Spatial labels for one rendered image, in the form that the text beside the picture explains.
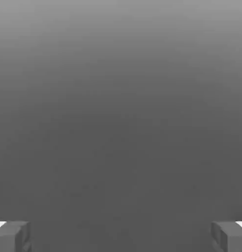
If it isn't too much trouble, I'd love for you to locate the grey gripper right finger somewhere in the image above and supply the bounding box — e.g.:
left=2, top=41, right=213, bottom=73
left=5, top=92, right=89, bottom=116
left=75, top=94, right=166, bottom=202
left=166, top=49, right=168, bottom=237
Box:
left=210, top=220, right=242, bottom=252

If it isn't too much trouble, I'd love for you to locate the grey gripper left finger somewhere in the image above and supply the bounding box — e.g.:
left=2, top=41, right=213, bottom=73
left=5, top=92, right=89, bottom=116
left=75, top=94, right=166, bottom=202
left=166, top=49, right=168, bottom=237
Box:
left=0, top=220, right=32, bottom=252

